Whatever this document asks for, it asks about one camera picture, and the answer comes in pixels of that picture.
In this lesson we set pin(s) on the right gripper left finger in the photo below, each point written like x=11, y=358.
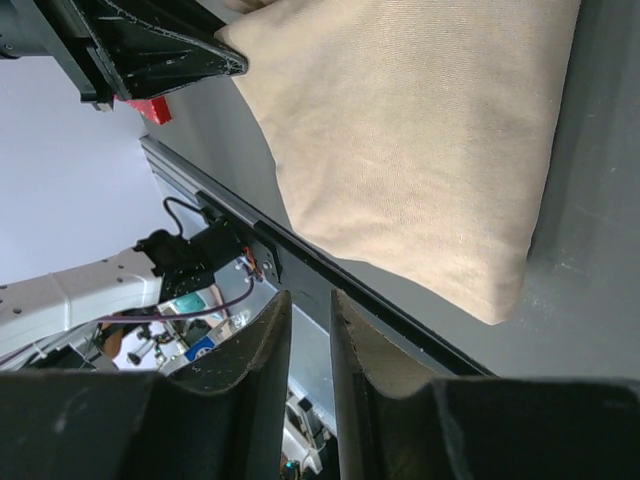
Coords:
x=220, y=417

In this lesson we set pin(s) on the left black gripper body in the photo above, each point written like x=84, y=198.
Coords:
x=55, y=29

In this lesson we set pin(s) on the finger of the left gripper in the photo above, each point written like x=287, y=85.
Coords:
x=147, y=49

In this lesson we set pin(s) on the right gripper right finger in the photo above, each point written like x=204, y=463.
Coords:
x=398, y=419

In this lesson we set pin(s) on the beige t shirt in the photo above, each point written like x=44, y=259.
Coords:
x=414, y=136

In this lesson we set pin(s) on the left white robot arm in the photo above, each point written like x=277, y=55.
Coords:
x=120, y=288

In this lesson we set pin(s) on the red illustrated book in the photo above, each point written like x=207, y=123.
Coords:
x=156, y=110

